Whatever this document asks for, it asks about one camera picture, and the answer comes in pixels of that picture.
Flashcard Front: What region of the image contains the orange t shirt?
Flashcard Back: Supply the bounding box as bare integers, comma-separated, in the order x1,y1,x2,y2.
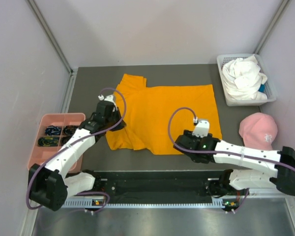
106,74,222,155

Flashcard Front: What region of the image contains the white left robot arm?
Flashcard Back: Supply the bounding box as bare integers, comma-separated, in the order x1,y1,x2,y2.
26,95,125,211

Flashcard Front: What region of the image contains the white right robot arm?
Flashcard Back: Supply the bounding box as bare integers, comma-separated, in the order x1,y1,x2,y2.
172,130,295,196

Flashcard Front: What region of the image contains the dark rolled sock upper right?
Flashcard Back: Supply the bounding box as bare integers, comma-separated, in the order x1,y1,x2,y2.
62,125,78,136

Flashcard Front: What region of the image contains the dark rolled sock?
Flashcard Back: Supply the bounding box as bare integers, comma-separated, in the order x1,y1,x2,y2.
62,125,78,136
45,125,62,136
60,136,71,146

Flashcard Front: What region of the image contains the dark rolled sock lower right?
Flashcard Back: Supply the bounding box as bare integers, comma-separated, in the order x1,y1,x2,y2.
60,136,71,146

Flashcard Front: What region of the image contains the pink baseball cap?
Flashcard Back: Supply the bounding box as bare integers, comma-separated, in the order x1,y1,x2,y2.
238,113,278,150

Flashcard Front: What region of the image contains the dark rolled sock upper left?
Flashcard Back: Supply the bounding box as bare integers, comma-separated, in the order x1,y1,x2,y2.
45,125,62,136

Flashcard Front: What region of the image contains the yellow patterned rolled sock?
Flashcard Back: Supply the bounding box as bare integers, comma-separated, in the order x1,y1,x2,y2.
37,136,59,147

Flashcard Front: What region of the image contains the white crumpled t shirt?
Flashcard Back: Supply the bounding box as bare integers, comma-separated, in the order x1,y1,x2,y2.
222,55,267,100

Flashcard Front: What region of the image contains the pink divided tray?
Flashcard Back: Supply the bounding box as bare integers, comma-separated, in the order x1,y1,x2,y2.
28,113,86,168

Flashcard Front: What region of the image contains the blue item in basket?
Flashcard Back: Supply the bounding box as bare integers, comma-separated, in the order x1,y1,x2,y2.
258,84,265,93

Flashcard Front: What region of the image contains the white plastic basket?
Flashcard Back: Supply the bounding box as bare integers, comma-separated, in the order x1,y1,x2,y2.
217,53,277,106

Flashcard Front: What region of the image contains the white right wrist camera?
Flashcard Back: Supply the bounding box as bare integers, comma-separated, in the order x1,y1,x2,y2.
192,118,210,138

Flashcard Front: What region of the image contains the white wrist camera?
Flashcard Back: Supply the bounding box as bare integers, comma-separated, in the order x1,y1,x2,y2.
192,118,210,138
98,94,117,108

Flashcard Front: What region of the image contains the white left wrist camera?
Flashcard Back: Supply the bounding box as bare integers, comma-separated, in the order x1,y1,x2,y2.
98,94,117,108

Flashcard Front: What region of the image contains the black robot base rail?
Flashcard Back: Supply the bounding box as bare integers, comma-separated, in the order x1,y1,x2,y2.
86,170,243,204

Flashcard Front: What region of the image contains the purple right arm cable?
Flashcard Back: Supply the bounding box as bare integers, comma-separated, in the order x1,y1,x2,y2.
168,107,295,214

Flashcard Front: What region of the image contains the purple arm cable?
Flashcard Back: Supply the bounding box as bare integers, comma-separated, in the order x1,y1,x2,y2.
168,107,295,214
26,88,127,216

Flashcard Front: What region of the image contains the slotted grey cable duct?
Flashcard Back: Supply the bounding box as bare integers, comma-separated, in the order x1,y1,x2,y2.
63,197,236,209

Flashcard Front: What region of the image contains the aluminium frame post left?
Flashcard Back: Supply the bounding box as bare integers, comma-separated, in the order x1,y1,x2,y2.
26,0,74,74

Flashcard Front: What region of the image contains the aluminium frame post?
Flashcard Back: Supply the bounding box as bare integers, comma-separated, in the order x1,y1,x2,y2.
26,0,74,74
253,0,292,54

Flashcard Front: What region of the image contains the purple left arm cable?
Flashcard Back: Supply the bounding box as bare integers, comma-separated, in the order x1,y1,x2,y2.
26,88,127,216

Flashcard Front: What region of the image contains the aluminium frame post right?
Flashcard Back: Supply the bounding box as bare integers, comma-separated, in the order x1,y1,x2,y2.
253,0,292,54

